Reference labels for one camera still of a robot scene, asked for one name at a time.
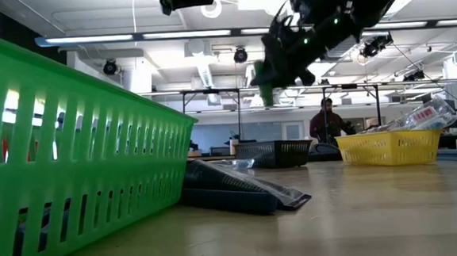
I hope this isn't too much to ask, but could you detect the red plastic basket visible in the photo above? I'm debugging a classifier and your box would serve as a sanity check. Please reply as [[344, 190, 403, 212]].
[[0, 133, 40, 165]]

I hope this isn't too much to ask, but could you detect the green shampoo bottle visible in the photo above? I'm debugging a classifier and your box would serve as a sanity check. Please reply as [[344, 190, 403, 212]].
[[253, 59, 276, 108]]

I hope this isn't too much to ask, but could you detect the white cable coil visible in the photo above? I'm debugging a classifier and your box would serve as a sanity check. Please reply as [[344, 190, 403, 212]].
[[199, 0, 223, 20]]

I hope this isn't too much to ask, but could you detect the yellow plastic basket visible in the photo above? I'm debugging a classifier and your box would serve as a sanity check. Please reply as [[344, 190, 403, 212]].
[[335, 127, 445, 170]]

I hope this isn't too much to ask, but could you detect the green plastic basket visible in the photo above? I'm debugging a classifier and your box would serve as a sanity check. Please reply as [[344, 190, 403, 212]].
[[0, 11, 206, 256]]

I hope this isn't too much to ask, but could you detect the grey box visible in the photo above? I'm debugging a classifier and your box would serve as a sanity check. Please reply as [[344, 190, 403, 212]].
[[209, 144, 231, 157]]

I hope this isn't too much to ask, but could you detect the person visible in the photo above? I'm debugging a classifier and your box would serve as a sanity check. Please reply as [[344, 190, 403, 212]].
[[307, 95, 357, 146]]

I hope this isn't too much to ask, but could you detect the black plastic basket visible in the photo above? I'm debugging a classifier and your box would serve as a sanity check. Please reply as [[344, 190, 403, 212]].
[[232, 137, 315, 172]]

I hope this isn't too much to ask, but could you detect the red toothbrush clear wrapper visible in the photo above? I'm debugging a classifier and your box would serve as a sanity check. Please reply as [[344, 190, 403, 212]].
[[359, 94, 454, 134]]

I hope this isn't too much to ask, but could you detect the black metal rig frame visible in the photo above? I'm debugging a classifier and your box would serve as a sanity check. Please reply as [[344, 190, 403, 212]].
[[34, 10, 457, 53]]

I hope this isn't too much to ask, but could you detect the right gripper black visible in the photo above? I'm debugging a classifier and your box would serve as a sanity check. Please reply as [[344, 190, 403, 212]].
[[247, 17, 330, 89]]

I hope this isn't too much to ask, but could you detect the black computer monitor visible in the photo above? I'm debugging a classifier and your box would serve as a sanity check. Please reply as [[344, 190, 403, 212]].
[[421, 96, 457, 131]]

